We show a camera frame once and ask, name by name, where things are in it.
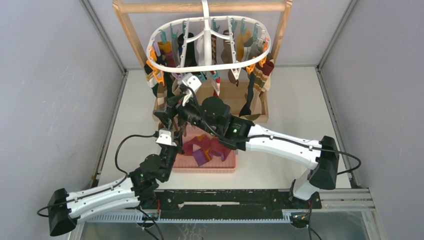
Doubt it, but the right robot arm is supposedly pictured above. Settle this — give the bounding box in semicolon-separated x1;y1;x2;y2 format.
153;94;339;208

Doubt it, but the maroon yellow purple sock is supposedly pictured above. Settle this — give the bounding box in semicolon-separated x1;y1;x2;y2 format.
182;134;213;167

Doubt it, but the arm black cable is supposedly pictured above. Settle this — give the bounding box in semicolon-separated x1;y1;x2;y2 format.
190;92;362;176
114;133;158;176

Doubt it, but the maroon purple striped sock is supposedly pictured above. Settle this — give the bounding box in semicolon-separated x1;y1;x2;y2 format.
207;137;232;162

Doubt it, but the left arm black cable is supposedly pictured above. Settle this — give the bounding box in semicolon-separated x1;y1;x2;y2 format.
114;133;158;176

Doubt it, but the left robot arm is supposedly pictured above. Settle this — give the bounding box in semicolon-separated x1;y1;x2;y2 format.
36;128;186;237

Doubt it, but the red sock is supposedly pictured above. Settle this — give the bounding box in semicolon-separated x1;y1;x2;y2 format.
211;77;221;97

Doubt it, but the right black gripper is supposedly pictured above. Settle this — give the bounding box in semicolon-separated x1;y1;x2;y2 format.
154;89;220;136

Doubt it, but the black sock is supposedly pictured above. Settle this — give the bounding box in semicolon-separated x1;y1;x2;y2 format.
239;71;256;117

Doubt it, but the white oval clip hanger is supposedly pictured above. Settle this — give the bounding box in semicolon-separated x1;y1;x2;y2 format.
146;0;272;79

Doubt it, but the brown white striped sock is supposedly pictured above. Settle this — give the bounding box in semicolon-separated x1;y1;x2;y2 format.
156;83;174;109

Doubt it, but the pink perforated plastic basket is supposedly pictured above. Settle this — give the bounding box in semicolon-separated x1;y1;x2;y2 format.
172;125;238;174

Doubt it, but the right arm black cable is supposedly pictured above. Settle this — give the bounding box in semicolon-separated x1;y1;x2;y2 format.
190;92;362;176

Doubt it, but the brown argyle sock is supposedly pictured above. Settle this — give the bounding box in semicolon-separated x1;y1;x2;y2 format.
211;34;217;65

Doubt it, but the white green sock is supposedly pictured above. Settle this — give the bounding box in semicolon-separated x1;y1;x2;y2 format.
143;63;158;97

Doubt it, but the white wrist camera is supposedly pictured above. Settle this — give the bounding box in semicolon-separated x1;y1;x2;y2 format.
155;128;177;147
179;73;202;106

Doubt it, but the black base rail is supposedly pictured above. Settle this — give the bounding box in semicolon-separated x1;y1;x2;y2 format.
141;189;322;221

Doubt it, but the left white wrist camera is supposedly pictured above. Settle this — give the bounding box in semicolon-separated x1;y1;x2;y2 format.
155;128;177;147

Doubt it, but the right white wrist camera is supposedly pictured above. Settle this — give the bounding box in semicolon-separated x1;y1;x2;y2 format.
179;73;202;106

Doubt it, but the wooden hanger rack frame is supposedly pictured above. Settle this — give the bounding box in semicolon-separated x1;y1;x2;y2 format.
112;0;292;123

